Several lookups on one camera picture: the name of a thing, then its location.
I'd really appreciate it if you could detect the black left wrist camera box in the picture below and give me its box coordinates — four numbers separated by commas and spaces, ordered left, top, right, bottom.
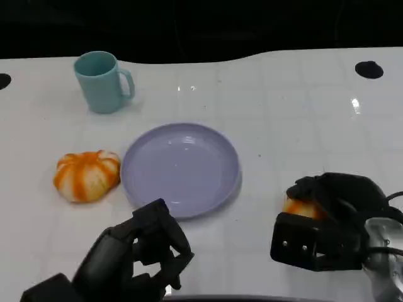
20, 272, 82, 302

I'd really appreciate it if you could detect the pale green mug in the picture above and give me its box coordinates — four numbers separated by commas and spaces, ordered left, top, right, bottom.
74, 50, 136, 114

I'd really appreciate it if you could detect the lilac plate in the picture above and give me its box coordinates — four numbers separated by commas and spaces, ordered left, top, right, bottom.
120, 122, 242, 220

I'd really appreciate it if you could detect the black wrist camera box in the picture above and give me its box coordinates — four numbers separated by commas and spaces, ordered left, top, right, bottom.
20, 272, 82, 302
270, 212, 363, 272

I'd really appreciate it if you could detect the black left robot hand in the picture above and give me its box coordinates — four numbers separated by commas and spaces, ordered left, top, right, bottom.
72, 198, 195, 302

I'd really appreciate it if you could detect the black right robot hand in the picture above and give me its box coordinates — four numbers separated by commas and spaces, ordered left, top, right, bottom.
285, 172, 391, 243

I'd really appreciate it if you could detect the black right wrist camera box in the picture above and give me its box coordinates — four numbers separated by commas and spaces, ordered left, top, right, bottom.
270, 212, 363, 272

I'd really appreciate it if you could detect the orange white toy bread roll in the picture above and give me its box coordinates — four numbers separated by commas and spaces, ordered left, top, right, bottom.
283, 196, 329, 221
52, 150, 122, 203

